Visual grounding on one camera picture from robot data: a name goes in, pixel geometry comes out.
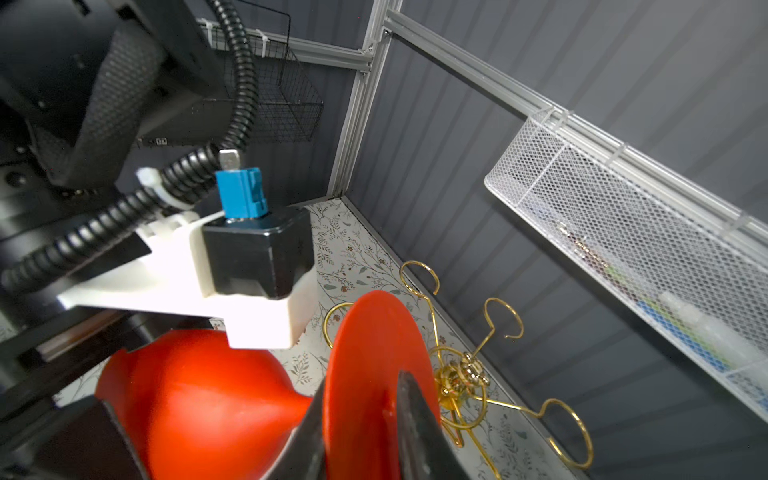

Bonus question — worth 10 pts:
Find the white wire mesh basket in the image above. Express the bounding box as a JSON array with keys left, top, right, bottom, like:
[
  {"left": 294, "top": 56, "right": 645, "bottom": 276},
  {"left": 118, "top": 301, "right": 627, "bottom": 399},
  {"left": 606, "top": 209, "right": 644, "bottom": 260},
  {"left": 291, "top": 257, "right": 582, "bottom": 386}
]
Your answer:
[{"left": 484, "top": 110, "right": 767, "bottom": 417}]

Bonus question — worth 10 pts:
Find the white marker in basket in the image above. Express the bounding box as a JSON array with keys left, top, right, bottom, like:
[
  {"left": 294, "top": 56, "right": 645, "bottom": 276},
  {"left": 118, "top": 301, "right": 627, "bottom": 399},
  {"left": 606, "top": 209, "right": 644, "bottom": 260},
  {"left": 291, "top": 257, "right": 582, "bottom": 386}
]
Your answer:
[{"left": 660, "top": 291, "right": 767, "bottom": 390}]

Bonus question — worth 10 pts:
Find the red wine glass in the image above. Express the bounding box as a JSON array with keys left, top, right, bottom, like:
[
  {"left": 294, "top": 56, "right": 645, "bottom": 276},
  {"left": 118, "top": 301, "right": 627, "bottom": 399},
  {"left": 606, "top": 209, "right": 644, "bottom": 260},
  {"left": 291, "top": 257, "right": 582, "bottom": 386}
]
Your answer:
[{"left": 96, "top": 290, "right": 440, "bottom": 479}]

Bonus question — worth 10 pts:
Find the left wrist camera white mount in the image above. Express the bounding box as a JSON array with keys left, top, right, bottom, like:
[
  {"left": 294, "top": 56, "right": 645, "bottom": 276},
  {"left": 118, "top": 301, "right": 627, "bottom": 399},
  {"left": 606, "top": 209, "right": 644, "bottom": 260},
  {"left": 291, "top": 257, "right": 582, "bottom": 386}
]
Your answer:
[{"left": 56, "top": 166, "right": 319, "bottom": 350}]

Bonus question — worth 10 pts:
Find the left black corrugated cable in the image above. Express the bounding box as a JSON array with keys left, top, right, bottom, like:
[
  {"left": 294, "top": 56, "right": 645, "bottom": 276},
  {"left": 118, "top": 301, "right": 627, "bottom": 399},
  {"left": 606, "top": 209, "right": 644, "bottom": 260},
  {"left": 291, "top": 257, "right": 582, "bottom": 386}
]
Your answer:
[{"left": 0, "top": 0, "right": 260, "bottom": 295}]

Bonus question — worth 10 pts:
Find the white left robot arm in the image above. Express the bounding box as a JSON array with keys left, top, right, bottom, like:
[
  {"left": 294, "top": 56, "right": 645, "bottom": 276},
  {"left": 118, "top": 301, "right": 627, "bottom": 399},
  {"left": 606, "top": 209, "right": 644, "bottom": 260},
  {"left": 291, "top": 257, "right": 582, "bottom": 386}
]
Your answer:
[{"left": 1, "top": 1, "right": 218, "bottom": 479}]

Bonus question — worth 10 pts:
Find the gold wine glass rack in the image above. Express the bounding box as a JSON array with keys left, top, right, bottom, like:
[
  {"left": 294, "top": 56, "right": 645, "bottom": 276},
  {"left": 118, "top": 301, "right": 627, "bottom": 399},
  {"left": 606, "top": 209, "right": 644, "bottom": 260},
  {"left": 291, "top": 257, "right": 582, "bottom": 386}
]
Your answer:
[{"left": 322, "top": 260, "right": 595, "bottom": 480}]

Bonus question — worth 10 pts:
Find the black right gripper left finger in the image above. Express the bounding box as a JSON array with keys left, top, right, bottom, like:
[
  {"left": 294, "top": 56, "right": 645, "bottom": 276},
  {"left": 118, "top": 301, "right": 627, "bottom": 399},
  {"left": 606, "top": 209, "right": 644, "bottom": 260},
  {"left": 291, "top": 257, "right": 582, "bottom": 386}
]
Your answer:
[{"left": 264, "top": 381, "right": 327, "bottom": 480}]

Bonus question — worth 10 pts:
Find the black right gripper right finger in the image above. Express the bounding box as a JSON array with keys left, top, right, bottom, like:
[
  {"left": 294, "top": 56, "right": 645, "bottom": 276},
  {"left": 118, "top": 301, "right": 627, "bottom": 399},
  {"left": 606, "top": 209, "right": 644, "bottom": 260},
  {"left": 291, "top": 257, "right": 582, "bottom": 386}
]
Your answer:
[{"left": 396, "top": 371, "right": 469, "bottom": 480}]

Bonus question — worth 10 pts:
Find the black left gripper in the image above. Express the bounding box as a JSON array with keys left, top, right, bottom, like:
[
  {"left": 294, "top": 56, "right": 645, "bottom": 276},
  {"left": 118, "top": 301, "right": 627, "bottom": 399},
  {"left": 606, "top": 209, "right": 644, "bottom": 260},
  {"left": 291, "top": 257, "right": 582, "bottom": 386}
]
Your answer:
[{"left": 1, "top": 311, "right": 211, "bottom": 479}]

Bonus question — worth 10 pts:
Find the black wire basket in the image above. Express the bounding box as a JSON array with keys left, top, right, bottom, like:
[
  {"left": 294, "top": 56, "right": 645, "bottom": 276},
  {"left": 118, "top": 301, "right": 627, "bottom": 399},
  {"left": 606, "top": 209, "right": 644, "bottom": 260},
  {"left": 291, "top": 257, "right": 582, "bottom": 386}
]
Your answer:
[{"left": 134, "top": 0, "right": 325, "bottom": 148}]

